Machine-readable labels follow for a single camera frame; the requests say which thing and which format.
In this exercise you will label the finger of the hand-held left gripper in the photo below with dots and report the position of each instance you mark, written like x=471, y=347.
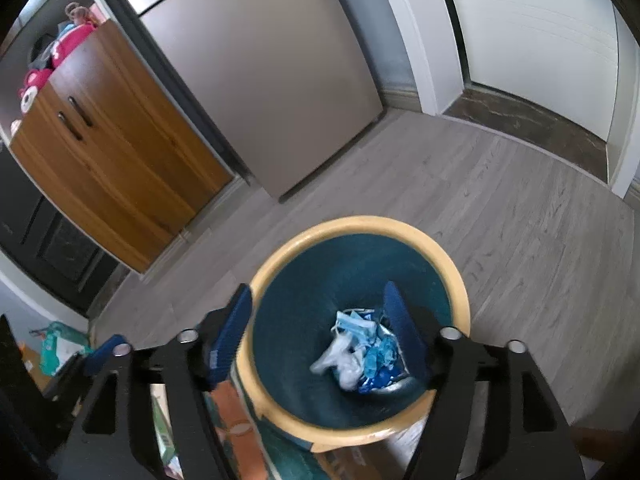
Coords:
x=20, y=410
x=100, y=356

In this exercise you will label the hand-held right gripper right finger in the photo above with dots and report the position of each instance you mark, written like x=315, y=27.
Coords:
x=402, y=330

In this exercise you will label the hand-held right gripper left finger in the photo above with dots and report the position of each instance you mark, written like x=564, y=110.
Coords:
x=227, y=350

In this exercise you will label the blue glove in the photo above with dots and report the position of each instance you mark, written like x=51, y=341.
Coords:
x=377, y=357

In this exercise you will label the blue face mask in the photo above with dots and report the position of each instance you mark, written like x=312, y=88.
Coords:
x=355, y=325

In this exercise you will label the blue snack packet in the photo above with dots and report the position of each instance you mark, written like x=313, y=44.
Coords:
x=385, y=385

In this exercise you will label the white plastic bag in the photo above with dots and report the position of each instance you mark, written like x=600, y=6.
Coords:
x=335, y=360

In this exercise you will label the blue basin with yellow rim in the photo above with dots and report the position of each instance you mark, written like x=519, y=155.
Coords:
x=300, y=310

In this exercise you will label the cardboard box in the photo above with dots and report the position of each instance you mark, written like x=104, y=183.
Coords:
x=30, y=365

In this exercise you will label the printed teal and cream mat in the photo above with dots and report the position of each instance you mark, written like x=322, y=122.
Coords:
x=235, y=425

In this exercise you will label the black entrance door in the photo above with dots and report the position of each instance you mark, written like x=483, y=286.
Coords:
x=50, y=250

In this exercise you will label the wooden cabinet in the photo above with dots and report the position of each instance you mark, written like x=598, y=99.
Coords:
x=125, y=170

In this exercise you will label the brown wooden furniture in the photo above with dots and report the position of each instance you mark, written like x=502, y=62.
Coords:
x=595, y=442

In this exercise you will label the small pink white plush toy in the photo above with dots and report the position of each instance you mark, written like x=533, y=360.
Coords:
x=16, y=126

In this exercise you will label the silver refrigerator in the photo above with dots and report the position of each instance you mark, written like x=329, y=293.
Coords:
x=250, y=85

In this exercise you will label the magenta plush toy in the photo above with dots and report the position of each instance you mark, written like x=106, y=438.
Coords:
x=72, y=45

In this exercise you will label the white door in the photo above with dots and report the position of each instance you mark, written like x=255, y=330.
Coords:
x=525, y=35

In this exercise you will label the small tan plush toy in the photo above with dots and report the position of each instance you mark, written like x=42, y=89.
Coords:
x=76, y=12

